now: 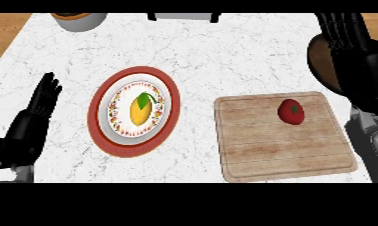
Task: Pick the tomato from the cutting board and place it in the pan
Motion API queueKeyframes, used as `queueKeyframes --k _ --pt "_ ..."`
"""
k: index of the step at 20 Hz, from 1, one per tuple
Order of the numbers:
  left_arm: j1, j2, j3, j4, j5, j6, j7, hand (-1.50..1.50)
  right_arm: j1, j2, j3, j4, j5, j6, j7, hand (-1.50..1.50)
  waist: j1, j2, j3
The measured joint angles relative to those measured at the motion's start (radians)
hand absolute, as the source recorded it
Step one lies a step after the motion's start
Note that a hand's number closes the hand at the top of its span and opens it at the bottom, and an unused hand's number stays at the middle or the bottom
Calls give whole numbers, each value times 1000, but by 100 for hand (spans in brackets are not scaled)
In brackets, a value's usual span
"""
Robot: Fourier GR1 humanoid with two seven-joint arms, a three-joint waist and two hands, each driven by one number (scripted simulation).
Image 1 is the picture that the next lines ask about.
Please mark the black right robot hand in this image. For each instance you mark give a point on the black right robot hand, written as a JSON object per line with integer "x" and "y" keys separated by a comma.
{"x": 355, "y": 63}

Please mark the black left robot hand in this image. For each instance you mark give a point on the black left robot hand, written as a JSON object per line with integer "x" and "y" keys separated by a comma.
{"x": 27, "y": 130}

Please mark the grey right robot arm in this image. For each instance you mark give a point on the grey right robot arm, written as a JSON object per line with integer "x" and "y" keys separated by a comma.
{"x": 365, "y": 146}

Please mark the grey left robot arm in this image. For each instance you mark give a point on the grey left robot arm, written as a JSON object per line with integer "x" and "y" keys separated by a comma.
{"x": 19, "y": 174}

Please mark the dark brown pan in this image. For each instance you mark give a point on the dark brown pan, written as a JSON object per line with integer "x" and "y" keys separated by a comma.
{"x": 322, "y": 63}

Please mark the red tomato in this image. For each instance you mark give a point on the red tomato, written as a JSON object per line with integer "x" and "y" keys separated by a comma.
{"x": 291, "y": 112}

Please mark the wooden cutting board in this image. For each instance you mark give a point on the wooden cutting board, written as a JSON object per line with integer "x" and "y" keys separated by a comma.
{"x": 282, "y": 150}

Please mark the red round placemat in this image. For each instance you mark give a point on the red round placemat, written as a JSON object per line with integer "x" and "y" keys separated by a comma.
{"x": 98, "y": 136}

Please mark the white patterned plate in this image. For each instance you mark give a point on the white patterned plate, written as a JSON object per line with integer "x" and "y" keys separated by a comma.
{"x": 111, "y": 116}

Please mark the yellow fruit with green leaf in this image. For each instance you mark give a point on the yellow fruit with green leaf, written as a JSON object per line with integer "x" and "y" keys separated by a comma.
{"x": 139, "y": 113}

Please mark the grey appliance with black legs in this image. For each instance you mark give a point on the grey appliance with black legs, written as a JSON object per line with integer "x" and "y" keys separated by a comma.
{"x": 185, "y": 16}

